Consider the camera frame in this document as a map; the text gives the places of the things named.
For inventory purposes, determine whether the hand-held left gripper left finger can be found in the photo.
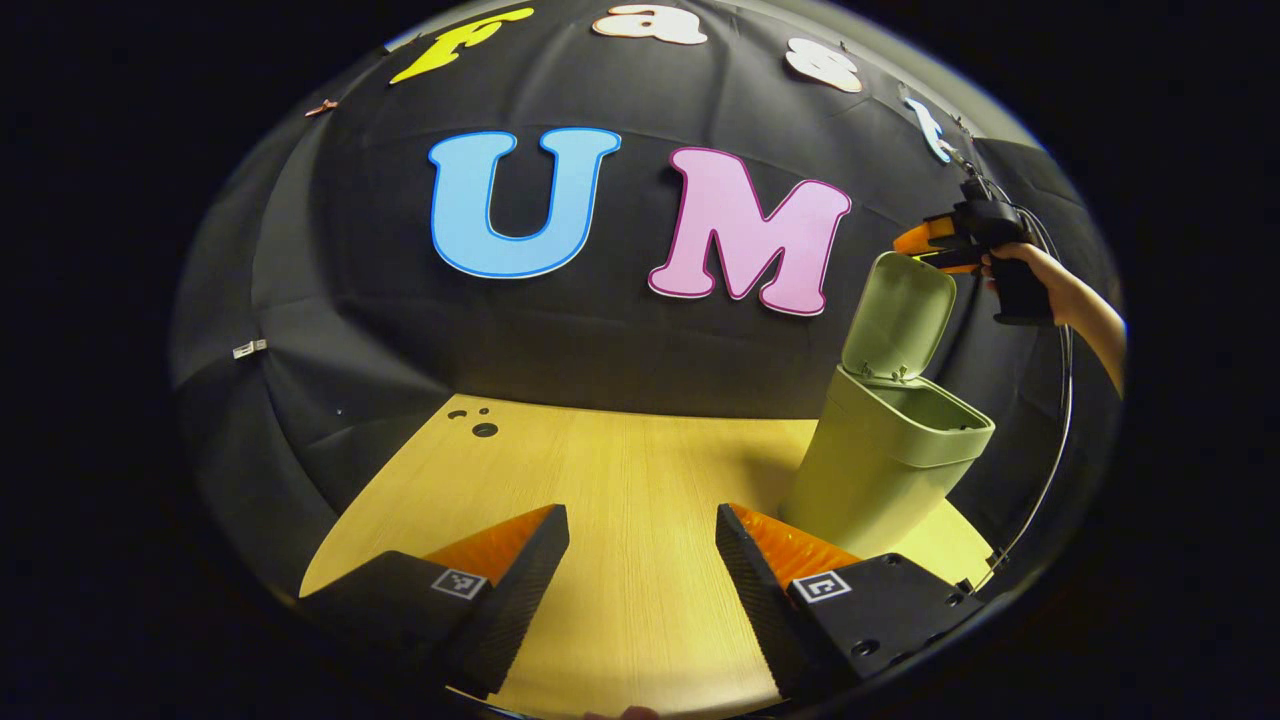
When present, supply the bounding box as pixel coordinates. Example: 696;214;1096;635
300;503;571;701

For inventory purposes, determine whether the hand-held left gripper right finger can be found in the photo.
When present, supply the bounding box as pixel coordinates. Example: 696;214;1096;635
716;503;991;704

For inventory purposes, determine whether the pale green garbage bin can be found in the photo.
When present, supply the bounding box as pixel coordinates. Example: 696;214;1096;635
780;250;997;561

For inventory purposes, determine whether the wooden desktop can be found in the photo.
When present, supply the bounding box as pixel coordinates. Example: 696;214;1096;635
298;393;996;720

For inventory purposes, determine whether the black backdrop cloth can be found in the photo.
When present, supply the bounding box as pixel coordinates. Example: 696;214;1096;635
172;0;1121;601

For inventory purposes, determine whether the thin grey cable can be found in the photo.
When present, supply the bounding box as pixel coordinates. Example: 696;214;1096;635
945;140;1076;593

